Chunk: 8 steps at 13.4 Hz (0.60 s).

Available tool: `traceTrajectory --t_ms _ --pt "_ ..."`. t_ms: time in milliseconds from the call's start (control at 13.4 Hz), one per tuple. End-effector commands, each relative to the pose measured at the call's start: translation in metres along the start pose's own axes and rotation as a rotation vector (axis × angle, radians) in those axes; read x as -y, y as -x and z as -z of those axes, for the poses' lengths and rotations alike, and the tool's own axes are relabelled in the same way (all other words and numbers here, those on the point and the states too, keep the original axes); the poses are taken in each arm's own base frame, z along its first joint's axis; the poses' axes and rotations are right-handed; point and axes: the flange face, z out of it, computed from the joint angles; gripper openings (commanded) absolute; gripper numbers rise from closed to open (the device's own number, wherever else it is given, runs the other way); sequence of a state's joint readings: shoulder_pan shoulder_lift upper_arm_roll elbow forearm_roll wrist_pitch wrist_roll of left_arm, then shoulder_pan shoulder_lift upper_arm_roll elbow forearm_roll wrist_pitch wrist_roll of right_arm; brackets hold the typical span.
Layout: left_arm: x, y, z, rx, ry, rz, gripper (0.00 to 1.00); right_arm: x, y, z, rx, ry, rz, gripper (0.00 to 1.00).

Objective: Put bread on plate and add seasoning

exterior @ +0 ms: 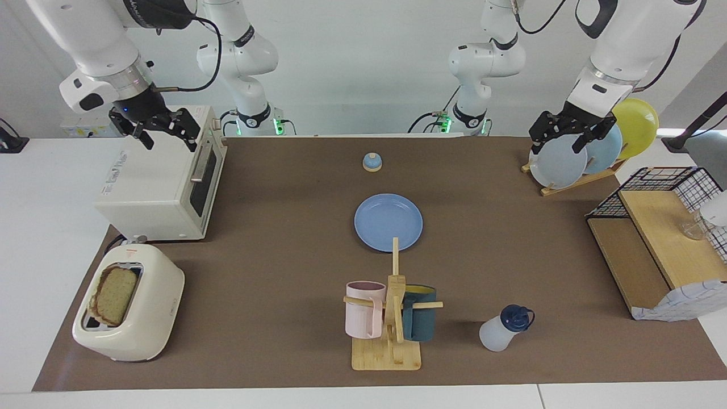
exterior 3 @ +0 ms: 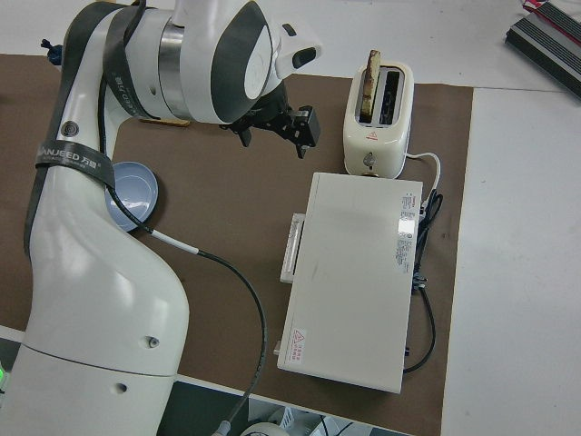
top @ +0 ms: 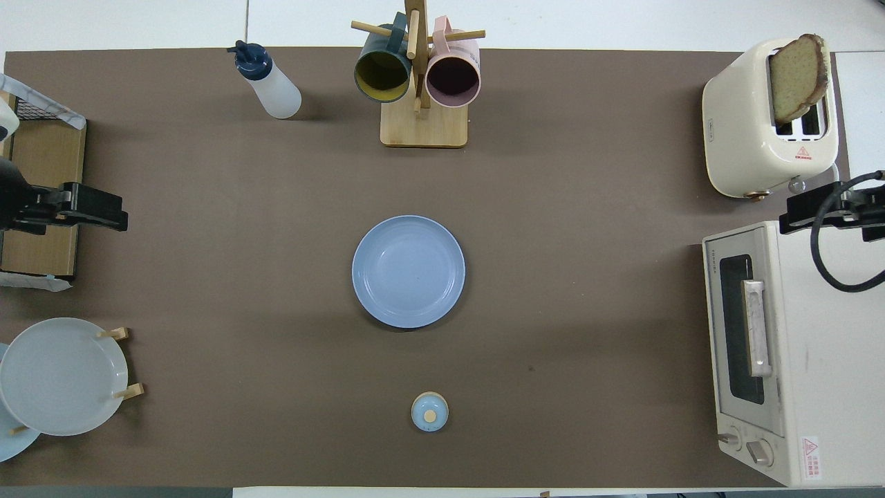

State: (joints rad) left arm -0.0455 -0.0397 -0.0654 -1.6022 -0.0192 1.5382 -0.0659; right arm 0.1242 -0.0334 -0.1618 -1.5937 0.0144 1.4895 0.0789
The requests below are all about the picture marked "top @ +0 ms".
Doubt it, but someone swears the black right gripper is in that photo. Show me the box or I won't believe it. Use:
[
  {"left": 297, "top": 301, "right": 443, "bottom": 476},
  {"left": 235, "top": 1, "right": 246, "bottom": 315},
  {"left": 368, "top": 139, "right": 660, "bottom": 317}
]
[{"left": 780, "top": 181, "right": 885, "bottom": 243}]

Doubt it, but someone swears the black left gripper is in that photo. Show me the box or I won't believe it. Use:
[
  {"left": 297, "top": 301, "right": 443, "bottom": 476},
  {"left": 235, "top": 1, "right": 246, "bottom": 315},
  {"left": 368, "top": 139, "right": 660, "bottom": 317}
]
[{"left": 28, "top": 183, "right": 129, "bottom": 232}]

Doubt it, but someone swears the slice of brown bread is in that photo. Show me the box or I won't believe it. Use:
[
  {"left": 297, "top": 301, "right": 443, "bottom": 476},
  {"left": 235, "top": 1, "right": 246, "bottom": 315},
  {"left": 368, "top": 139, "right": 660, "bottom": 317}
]
[{"left": 769, "top": 33, "right": 832, "bottom": 125}]

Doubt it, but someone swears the squeeze bottle with navy cap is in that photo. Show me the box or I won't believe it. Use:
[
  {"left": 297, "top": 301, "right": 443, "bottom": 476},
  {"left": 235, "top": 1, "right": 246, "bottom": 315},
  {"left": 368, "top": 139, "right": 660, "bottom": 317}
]
[{"left": 228, "top": 40, "right": 303, "bottom": 120}]

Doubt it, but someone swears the grey plate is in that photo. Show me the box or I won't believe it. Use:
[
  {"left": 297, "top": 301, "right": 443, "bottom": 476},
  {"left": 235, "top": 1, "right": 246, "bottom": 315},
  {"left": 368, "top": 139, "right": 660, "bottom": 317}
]
[{"left": 0, "top": 317, "right": 129, "bottom": 436}]

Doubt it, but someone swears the light blue plate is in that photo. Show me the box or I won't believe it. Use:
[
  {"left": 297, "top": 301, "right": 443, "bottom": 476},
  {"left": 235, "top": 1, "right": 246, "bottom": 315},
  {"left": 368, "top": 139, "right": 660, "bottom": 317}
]
[{"left": 0, "top": 342, "right": 42, "bottom": 463}]

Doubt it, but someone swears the wooden shelf unit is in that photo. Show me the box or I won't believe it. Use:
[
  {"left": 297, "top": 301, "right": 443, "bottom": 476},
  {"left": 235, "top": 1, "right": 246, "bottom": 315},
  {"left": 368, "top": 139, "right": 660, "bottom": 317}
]
[{"left": 0, "top": 73, "right": 87, "bottom": 277}]

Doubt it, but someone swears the crumpled white plastic sheet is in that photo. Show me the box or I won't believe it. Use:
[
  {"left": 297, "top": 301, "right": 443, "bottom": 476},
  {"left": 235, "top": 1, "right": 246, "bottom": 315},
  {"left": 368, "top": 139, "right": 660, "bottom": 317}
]
[{"left": 0, "top": 272, "right": 72, "bottom": 292}]

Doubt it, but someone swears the marble patterned cloth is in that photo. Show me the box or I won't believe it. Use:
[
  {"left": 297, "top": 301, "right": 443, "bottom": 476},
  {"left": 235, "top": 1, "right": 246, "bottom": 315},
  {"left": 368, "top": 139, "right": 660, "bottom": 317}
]
[{"left": 0, "top": 73, "right": 87, "bottom": 131}]

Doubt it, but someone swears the cream two-slot toaster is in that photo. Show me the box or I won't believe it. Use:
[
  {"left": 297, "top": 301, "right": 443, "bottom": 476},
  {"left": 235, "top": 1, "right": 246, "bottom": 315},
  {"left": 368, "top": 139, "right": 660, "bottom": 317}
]
[{"left": 702, "top": 38, "right": 841, "bottom": 201}]

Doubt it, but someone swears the white toaster oven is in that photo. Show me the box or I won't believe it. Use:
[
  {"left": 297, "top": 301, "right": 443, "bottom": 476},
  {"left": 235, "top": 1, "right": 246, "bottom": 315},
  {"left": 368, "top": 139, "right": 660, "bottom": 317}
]
[{"left": 702, "top": 220, "right": 885, "bottom": 488}]

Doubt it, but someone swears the wooden dish rack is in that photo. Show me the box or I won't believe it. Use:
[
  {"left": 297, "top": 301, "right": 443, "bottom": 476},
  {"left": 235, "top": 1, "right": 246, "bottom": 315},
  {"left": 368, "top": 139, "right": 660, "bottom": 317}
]
[{"left": 7, "top": 326, "right": 145, "bottom": 436}]

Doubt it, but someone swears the brown table mat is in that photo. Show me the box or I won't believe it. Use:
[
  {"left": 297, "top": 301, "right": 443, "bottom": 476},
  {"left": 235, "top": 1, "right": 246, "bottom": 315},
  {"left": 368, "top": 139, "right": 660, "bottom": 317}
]
[{"left": 0, "top": 47, "right": 841, "bottom": 489}]

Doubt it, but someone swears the dark green mug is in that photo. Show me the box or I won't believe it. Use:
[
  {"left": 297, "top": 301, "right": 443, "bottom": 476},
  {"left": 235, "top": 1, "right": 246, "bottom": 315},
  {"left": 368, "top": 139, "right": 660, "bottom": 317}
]
[{"left": 354, "top": 12, "right": 413, "bottom": 104}]

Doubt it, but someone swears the wooden mug tree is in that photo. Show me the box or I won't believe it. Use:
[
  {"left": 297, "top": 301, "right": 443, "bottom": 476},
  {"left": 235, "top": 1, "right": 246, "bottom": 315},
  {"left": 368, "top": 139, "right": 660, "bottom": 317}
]
[{"left": 351, "top": 0, "right": 486, "bottom": 149}]

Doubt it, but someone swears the pink mug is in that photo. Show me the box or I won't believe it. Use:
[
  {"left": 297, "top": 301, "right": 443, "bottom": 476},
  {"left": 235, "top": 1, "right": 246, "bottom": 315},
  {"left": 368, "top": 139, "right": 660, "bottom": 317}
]
[{"left": 425, "top": 15, "right": 481, "bottom": 109}]

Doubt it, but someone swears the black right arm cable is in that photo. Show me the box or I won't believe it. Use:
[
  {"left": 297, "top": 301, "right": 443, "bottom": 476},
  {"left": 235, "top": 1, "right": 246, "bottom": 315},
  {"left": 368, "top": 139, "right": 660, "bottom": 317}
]
[{"left": 810, "top": 171, "right": 885, "bottom": 293}]

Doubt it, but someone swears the black wire basket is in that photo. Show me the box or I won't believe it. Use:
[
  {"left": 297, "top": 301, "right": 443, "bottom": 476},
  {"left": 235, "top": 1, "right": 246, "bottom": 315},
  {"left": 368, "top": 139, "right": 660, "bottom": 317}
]
[{"left": 14, "top": 97, "right": 56, "bottom": 122}]

